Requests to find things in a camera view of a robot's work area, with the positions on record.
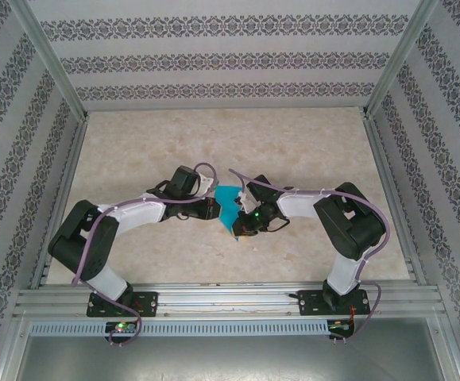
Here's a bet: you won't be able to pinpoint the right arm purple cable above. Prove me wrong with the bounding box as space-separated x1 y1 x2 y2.
228 168 392 342

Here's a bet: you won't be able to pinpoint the aluminium frame post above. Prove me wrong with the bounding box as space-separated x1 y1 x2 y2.
362 0 441 118
427 317 460 381
9 0 90 120
0 313 30 381

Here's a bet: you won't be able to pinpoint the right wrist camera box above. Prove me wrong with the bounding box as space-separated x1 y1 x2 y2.
235 190 257 214

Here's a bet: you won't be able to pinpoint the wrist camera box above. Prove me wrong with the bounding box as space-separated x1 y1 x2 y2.
235 190 257 214
195 172 219 198

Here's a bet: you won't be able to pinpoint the slotted grey cable duct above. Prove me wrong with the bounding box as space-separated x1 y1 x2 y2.
29 320 330 337

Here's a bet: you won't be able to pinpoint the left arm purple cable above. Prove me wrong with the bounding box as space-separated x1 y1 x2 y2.
70 161 219 348

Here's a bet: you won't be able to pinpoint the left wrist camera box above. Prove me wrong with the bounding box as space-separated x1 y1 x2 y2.
195 172 219 198

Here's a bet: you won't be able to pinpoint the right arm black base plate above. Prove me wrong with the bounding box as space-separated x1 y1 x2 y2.
299 289 369 317

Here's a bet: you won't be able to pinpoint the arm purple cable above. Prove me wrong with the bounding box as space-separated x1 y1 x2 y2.
70 161 219 348
228 168 392 342

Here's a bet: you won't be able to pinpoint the grey metal sheet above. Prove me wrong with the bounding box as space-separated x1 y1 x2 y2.
14 335 445 381

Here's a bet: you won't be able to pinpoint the blue paper sheet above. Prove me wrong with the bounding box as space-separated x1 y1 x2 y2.
213 184 250 242

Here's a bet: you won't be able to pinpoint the aluminium side rail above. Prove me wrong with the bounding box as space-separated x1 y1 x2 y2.
362 113 427 285
30 113 90 289

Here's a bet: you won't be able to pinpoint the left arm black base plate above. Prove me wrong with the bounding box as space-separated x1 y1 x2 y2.
87 291 160 318

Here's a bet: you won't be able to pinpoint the aluminium mounting rail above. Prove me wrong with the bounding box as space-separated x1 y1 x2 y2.
13 282 443 318

